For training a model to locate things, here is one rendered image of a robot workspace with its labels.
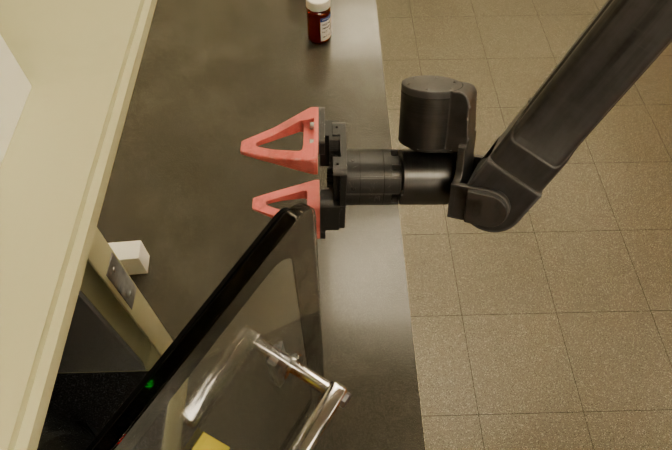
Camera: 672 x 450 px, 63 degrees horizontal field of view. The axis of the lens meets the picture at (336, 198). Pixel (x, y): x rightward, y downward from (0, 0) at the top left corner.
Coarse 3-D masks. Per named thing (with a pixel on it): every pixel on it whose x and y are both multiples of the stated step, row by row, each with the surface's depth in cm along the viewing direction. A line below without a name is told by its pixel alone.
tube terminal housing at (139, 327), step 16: (96, 240) 44; (96, 256) 44; (96, 272) 51; (80, 288) 47; (96, 288) 51; (112, 288) 48; (96, 304) 51; (112, 304) 54; (144, 304) 56; (112, 320) 54; (128, 320) 58; (144, 320) 56; (128, 336) 58; (144, 336) 63; (160, 336) 61; (144, 352) 63; (160, 352) 61
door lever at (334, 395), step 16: (288, 368) 44; (304, 368) 45; (320, 384) 44; (336, 384) 44; (320, 400) 43; (336, 400) 43; (320, 416) 42; (304, 432) 42; (320, 432) 42; (304, 448) 41
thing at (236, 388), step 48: (288, 240) 31; (240, 288) 29; (288, 288) 35; (192, 336) 27; (240, 336) 32; (288, 336) 40; (192, 384) 28; (240, 384) 35; (288, 384) 47; (144, 432) 26; (192, 432) 32; (240, 432) 40; (288, 432) 56
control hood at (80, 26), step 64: (0, 0) 23; (64, 0) 23; (128, 0) 23; (64, 64) 21; (128, 64) 21; (64, 128) 19; (0, 192) 17; (64, 192) 17; (0, 256) 16; (64, 256) 16; (0, 320) 15; (64, 320) 15; (0, 384) 14; (0, 448) 13
